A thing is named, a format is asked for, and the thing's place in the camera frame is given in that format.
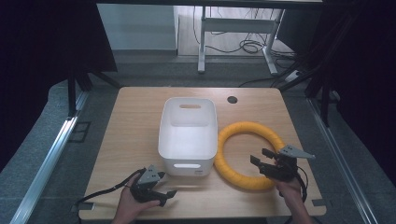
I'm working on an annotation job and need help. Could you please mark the white metal desk frame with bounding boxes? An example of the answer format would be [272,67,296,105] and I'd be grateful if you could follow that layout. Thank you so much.
[197,6,286,77]

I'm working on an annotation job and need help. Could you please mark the dark monitor panel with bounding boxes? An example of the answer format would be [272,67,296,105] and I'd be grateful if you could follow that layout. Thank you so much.
[276,8,323,54]

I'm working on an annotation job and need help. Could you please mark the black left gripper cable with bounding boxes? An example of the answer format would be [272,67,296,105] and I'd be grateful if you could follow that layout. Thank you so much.
[75,167,148,207]

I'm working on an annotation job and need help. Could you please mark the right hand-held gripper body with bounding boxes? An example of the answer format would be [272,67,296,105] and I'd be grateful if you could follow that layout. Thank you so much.
[259,144,317,183]

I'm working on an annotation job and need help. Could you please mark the black metal stand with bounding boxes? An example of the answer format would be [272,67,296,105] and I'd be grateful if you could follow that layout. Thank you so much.
[277,55,342,128]
[66,68,121,119]

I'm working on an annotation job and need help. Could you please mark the white plastic storage bin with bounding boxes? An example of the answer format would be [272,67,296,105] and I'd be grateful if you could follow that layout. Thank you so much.
[157,96,219,177]

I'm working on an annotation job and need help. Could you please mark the aluminium floor rail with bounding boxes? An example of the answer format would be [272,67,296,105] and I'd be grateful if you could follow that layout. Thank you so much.
[306,96,379,224]
[8,89,91,224]

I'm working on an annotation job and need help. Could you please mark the black floor cables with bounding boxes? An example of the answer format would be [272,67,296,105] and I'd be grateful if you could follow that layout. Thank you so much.
[191,6,298,88]

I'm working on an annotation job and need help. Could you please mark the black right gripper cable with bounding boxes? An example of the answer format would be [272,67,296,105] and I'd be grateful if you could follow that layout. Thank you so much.
[294,165,310,203]

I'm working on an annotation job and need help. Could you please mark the person's right hand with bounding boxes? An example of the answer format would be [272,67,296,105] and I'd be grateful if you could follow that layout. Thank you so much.
[275,177,305,207]

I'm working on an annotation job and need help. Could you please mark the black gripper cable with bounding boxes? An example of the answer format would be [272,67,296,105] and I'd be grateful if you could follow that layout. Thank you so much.
[75,167,148,207]
[294,165,310,203]

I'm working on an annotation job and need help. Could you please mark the black curtain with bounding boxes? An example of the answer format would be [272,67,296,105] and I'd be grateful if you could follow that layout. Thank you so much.
[0,0,119,173]
[306,0,396,188]

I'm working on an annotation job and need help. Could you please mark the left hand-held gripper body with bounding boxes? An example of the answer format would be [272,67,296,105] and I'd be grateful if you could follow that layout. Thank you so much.
[130,164,166,206]

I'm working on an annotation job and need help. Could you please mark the white power strip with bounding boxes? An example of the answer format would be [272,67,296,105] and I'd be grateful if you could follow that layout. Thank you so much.
[284,69,304,84]

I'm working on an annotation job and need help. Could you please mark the yellow foam ring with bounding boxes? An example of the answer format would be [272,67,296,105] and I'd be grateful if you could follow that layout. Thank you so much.
[213,120,287,191]

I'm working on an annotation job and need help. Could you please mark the person's left hand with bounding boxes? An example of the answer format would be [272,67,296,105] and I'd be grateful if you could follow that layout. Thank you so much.
[119,173,162,220]

